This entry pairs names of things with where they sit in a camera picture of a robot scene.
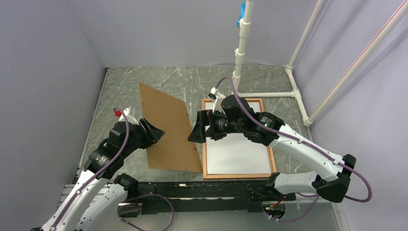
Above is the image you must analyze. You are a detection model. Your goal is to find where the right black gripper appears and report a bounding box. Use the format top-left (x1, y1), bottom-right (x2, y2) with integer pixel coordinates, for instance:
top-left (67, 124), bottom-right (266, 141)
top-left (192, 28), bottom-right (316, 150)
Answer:
top-left (188, 108), bottom-right (245, 142)

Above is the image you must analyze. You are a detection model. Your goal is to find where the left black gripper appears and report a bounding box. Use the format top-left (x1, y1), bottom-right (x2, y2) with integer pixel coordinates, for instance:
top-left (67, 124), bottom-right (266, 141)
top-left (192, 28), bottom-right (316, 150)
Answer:
top-left (122, 117), bottom-right (165, 157)

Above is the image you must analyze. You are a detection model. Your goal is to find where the brown backing board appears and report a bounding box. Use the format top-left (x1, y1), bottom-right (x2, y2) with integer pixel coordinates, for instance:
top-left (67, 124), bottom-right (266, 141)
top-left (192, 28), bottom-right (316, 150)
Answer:
top-left (139, 82), bottom-right (203, 173)

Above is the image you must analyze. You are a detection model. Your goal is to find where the landscape photo print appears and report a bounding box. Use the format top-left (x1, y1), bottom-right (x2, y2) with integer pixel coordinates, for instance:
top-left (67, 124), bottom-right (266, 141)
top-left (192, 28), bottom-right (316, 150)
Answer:
top-left (204, 101), bottom-right (271, 175)

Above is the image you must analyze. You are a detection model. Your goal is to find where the wooden picture frame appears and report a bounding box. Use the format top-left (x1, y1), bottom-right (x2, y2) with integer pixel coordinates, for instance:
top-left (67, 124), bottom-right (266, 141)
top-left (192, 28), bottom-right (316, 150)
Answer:
top-left (201, 98), bottom-right (277, 180)

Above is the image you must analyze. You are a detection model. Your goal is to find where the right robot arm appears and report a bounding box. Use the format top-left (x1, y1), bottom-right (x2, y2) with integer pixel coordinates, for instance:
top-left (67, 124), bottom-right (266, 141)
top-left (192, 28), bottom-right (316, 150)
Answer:
top-left (188, 95), bottom-right (357, 203)

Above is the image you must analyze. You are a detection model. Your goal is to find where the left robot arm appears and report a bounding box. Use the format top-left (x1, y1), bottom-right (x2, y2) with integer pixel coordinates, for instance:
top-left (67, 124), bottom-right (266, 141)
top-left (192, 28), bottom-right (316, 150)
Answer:
top-left (34, 118), bottom-right (165, 231)

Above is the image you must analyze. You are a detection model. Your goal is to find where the blue clip on pipe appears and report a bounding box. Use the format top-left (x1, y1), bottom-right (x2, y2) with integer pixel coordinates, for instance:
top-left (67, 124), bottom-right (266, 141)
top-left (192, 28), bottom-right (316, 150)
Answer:
top-left (236, 3), bottom-right (246, 27)

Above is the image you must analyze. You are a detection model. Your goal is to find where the white pvc pipe stand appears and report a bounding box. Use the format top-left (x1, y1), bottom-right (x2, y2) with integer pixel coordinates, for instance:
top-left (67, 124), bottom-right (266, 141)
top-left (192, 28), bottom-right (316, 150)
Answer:
top-left (239, 0), bottom-right (402, 129)

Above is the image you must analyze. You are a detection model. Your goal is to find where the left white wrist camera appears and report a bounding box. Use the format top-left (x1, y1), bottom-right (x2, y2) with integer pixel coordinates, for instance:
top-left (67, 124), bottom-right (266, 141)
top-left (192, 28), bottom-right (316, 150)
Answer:
top-left (114, 106), bottom-right (139, 125)

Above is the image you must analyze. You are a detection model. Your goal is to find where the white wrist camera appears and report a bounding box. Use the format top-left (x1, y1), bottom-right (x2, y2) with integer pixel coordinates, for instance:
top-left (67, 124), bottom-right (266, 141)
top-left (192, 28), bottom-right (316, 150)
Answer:
top-left (114, 106), bottom-right (139, 125)
top-left (208, 87), bottom-right (226, 112)

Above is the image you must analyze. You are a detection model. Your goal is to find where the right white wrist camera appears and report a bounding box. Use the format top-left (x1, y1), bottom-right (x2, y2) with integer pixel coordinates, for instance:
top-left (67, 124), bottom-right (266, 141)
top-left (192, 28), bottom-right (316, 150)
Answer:
top-left (208, 87), bottom-right (226, 112)

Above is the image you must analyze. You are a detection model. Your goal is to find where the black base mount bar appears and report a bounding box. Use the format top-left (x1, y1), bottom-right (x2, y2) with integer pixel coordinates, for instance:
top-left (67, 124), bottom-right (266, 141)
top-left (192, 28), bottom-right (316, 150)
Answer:
top-left (121, 180), bottom-right (296, 217)

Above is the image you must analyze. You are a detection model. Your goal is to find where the aluminium rail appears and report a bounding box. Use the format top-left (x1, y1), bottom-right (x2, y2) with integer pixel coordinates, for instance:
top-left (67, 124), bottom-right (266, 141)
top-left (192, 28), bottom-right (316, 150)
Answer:
top-left (57, 170), bottom-right (350, 231)

